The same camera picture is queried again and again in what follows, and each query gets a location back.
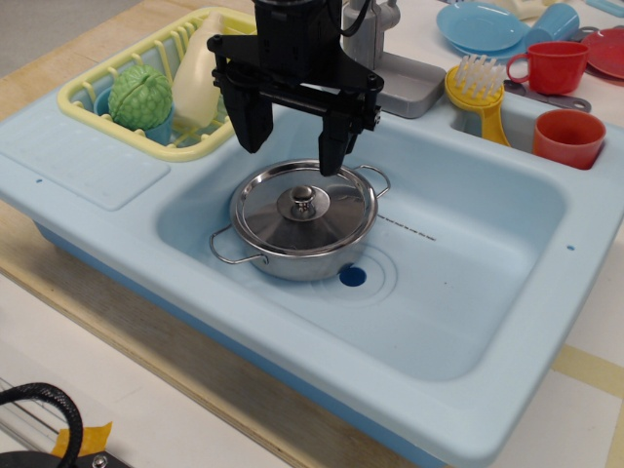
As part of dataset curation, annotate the green toy cabbage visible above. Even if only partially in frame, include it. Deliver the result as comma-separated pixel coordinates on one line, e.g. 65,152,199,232
108,64,173,131

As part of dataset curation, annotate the blue cup in rack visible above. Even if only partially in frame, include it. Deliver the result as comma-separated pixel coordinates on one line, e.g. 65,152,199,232
94,87,174,145

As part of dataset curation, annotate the yellow tape piece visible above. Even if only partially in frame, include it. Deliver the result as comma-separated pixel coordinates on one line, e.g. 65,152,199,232
51,421,113,458

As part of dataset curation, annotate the orange plastic cup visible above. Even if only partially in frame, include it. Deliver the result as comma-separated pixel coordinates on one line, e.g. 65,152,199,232
531,109,606,170

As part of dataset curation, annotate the black braided cable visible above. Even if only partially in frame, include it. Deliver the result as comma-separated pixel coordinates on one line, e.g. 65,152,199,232
0,382,85,468

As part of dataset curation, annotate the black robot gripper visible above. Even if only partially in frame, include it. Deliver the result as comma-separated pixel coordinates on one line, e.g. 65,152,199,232
207,1,382,176

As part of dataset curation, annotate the blue plastic cup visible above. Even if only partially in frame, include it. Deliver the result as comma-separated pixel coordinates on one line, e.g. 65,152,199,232
524,3,580,48

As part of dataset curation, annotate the yellow dish brush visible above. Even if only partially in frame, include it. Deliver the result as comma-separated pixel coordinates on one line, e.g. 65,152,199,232
445,55,510,146

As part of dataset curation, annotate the cream plastic bottle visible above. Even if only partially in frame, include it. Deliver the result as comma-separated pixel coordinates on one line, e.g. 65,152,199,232
172,11,224,129

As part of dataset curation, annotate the red plastic plate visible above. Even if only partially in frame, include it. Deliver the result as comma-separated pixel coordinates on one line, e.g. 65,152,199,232
581,28,624,79

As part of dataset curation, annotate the grey toy utensil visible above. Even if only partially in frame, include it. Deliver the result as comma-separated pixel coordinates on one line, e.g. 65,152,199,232
503,79,592,113

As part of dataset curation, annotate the round steel pot lid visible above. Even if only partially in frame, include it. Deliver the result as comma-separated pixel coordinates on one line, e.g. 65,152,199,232
230,160,378,256

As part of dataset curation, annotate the light blue toy sink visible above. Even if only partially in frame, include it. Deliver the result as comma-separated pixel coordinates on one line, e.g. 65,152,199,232
1,94,623,467

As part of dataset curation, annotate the blue plastic plate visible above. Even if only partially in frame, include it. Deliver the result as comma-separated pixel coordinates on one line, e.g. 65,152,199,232
436,2,529,52

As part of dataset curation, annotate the grey toy faucet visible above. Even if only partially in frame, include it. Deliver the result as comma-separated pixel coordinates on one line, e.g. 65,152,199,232
342,0,446,119

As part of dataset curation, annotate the small steel pot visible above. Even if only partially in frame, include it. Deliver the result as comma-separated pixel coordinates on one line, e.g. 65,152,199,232
210,164,391,282

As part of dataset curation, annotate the yellow dish drying rack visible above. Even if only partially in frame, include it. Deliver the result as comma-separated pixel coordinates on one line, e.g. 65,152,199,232
57,7,256,162

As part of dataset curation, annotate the red cup with handle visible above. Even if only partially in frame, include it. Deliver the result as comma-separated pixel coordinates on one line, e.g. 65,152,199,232
506,41,589,95

